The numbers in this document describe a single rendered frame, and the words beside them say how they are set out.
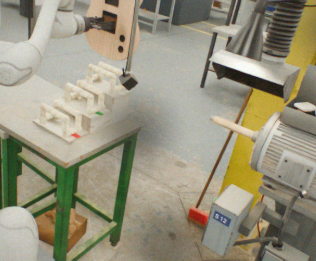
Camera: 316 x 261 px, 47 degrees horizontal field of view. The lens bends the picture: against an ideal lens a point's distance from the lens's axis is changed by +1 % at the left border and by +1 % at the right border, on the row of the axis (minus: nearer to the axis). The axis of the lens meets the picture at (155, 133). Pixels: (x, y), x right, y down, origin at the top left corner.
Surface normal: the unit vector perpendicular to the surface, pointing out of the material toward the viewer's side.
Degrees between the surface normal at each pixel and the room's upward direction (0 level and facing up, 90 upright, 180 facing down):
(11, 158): 90
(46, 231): 90
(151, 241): 0
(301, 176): 90
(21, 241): 74
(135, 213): 0
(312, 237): 90
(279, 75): 38
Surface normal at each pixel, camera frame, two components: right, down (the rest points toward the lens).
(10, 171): 0.77, 0.41
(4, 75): 0.15, 0.50
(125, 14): -0.58, 0.29
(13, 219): 0.27, -0.85
